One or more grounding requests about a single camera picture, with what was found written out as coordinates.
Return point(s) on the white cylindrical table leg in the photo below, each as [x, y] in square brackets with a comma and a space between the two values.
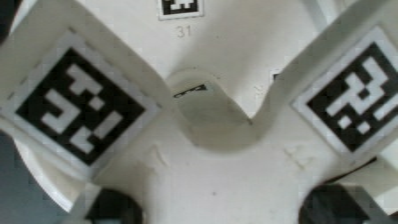
[215, 120]

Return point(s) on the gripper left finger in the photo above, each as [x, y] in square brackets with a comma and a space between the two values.
[103, 207]

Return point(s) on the white cross table base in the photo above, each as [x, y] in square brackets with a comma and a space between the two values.
[206, 180]

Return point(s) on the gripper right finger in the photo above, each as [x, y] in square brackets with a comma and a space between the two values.
[340, 204]

